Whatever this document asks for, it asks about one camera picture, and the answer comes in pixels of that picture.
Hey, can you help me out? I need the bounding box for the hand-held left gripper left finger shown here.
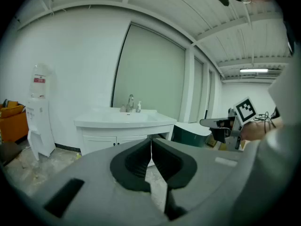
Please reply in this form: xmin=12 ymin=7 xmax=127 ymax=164
xmin=30 ymin=137 xmax=170 ymax=224

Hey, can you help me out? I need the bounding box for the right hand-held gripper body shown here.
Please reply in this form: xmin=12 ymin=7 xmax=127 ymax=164
xmin=225 ymin=97 xmax=258 ymax=150

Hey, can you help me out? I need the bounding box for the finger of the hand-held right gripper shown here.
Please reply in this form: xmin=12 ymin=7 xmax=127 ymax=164
xmin=210 ymin=127 xmax=229 ymax=143
xmin=199 ymin=117 xmax=236 ymax=128

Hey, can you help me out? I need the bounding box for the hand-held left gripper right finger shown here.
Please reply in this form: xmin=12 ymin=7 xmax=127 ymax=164
xmin=151 ymin=137 xmax=243 ymax=221

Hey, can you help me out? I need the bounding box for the person's right forearm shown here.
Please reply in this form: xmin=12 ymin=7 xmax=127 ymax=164
xmin=241 ymin=118 xmax=285 ymax=141

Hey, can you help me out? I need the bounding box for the white sink cabinet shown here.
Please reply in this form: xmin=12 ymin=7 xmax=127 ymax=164
xmin=75 ymin=124 xmax=175 ymax=167

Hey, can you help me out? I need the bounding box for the cardboard box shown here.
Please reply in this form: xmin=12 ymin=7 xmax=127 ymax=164
xmin=206 ymin=135 xmax=222 ymax=148

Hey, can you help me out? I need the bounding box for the dark green white-topped tub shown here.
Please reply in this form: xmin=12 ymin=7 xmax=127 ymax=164
xmin=171 ymin=122 xmax=212 ymax=148

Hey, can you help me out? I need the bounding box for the narrow frosted window pane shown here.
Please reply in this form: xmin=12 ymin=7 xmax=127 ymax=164
xmin=188 ymin=56 xmax=204 ymax=124

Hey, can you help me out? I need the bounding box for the long ceiling light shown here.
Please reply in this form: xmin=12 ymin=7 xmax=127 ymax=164
xmin=239 ymin=68 xmax=269 ymax=73

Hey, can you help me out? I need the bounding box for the person's white shirt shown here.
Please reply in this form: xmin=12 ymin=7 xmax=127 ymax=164
xmin=268 ymin=53 xmax=301 ymax=128

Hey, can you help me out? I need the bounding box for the white water dispenser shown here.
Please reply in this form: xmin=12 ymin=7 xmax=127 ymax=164
xmin=25 ymin=97 xmax=56 ymax=161

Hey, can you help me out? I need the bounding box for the large frosted window pane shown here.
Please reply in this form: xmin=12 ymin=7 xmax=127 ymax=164
xmin=112 ymin=22 xmax=187 ymax=122

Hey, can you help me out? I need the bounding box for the chrome faucet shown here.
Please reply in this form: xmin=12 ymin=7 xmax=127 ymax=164
xmin=126 ymin=94 xmax=135 ymax=113

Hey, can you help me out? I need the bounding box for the clear water jug red label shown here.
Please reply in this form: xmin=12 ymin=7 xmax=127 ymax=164
xmin=29 ymin=63 xmax=54 ymax=99

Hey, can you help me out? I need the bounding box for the black cable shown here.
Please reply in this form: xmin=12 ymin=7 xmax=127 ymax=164
xmin=253 ymin=111 xmax=276 ymax=134

